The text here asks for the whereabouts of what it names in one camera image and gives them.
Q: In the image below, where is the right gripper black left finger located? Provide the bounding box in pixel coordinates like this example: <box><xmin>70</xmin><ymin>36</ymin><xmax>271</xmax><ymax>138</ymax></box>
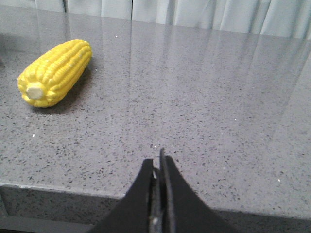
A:
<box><xmin>89</xmin><ymin>159</ymin><xmax>161</xmax><ymax>233</ymax></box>

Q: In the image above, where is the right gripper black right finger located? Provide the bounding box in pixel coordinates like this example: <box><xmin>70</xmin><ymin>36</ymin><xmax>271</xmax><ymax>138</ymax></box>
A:
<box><xmin>160</xmin><ymin>148</ymin><xmax>238</xmax><ymax>233</ymax></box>

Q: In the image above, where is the yellow plastic corn cob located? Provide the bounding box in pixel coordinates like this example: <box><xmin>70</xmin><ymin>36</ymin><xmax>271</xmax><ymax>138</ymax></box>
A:
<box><xmin>17</xmin><ymin>39</ymin><xmax>92</xmax><ymax>108</ymax></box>

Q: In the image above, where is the white pleated curtain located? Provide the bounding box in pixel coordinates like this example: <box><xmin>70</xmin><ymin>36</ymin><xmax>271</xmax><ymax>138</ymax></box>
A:
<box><xmin>0</xmin><ymin>0</ymin><xmax>311</xmax><ymax>40</ymax></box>

